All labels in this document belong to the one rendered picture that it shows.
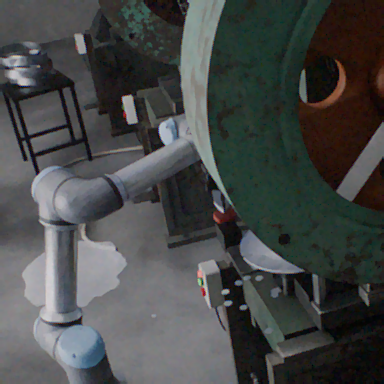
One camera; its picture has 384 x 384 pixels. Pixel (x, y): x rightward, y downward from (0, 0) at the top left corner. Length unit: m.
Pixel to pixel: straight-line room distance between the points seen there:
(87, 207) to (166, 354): 1.22
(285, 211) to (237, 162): 0.14
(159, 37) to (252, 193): 1.80
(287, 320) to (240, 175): 0.70
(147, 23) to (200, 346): 1.32
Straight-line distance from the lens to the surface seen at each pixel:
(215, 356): 2.74
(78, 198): 1.69
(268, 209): 1.23
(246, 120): 1.16
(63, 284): 1.88
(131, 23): 2.92
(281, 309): 1.85
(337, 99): 1.29
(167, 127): 1.93
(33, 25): 8.26
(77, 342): 1.84
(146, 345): 2.87
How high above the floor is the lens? 1.76
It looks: 32 degrees down
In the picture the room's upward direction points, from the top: 9 degrees counter-clockwise
